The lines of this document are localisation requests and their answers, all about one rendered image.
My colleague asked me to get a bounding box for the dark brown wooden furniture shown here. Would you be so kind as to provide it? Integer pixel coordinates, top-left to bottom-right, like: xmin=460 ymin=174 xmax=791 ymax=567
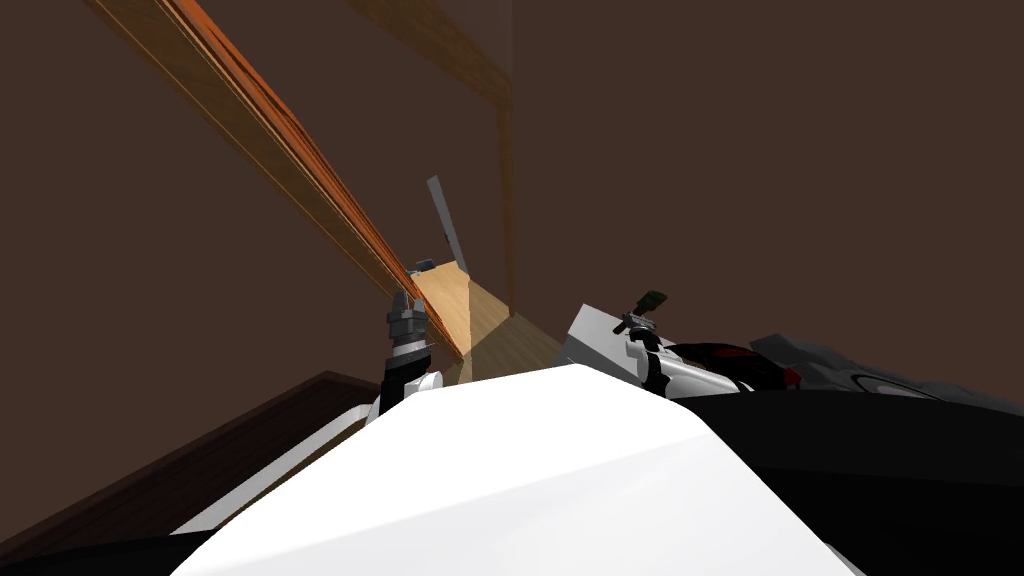
xmin=0 ymin=369 xmax=385 ymax=566

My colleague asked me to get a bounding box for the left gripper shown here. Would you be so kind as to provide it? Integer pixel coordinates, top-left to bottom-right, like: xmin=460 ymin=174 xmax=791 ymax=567
xmin=387 ymin=289 xmax=433 ymax=348

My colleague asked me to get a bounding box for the grey door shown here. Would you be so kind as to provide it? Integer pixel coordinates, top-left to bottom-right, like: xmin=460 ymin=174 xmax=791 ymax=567
xmin=425 ymin=175 xmax=471 ymax=276

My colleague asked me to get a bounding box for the white box cabinet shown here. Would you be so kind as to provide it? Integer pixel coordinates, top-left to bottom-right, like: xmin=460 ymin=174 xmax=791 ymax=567
xmin=556 ymin=303 xmax=652 ymax=390

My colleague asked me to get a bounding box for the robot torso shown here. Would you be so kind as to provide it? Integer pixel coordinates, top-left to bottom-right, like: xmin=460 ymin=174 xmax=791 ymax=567
xmin=170 ymin=363 xmax=870 ymax=576

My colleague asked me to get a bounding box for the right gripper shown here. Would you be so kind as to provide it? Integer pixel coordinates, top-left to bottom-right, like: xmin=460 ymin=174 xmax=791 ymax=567
xmin=611 ymin=291 xmax=669 ymax=336

